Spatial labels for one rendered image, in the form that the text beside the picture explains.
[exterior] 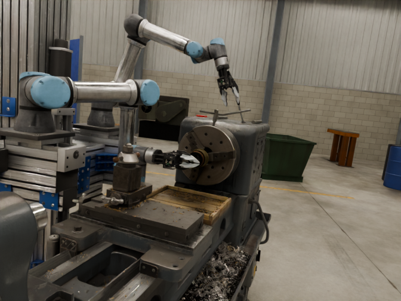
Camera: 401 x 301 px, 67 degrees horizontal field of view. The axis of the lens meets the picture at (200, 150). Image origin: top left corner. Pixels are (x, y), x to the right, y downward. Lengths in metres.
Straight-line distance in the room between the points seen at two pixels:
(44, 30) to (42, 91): 0.51
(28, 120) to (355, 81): 11.68
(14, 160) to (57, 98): 0.34
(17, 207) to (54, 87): 0.68
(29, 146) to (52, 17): 0.66
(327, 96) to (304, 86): 0.91
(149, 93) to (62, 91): 0.38
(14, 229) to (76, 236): 0.44
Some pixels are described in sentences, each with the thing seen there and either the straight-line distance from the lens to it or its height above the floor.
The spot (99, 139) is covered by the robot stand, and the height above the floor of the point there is 1.09.
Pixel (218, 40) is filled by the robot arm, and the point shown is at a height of 1.68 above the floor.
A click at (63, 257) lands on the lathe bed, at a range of 1.04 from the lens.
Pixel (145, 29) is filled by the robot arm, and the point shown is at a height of 1.69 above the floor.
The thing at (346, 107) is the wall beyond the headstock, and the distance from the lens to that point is 12.21.
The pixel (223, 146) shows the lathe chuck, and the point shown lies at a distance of 1.55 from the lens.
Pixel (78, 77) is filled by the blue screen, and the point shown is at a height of 1.58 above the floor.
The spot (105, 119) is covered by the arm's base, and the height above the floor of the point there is 1.20.
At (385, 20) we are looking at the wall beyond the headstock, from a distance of 13.02.
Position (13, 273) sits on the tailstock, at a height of 1.02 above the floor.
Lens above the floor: 1.34
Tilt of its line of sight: 9 degrees down
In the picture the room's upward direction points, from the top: 6 degrees clockwise
